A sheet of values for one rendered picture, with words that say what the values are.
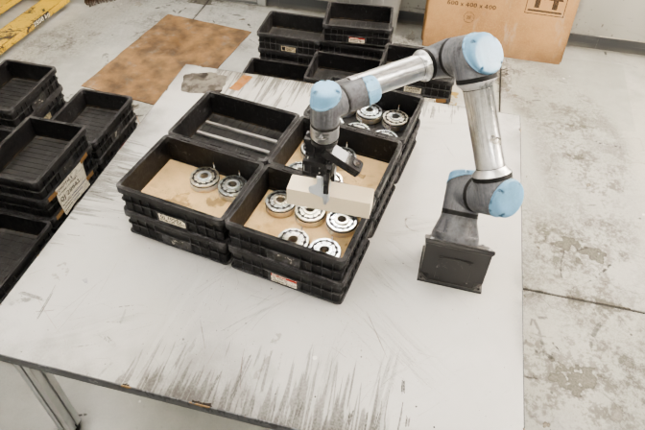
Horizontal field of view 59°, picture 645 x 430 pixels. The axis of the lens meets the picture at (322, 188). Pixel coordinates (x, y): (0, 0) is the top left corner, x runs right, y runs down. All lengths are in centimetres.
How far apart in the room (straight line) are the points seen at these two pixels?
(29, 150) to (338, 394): 189
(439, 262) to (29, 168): 186
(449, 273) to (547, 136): 210
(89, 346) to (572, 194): 262
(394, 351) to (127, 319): 82
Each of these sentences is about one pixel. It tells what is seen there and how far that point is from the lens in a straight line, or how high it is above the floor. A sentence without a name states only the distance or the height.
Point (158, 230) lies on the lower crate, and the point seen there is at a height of 76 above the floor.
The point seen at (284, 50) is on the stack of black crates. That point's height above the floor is 39.
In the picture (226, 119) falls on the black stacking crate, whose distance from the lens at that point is 233.
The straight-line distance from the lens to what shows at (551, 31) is 455.
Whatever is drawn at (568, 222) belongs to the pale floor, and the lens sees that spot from 334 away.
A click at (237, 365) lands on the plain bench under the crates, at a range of 176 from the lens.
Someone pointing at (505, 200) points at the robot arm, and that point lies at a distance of 173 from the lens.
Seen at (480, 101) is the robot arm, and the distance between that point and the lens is 169.
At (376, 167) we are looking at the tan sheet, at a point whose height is 83.
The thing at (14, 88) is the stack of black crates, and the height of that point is 49.
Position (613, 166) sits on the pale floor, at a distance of 381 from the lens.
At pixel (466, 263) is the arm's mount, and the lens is 185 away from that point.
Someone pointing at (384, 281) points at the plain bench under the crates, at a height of 70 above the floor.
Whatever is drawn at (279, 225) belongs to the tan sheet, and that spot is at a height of 83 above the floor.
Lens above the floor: 223
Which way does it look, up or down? 44 degrees down
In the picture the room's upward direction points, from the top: 2 degrees clockwise
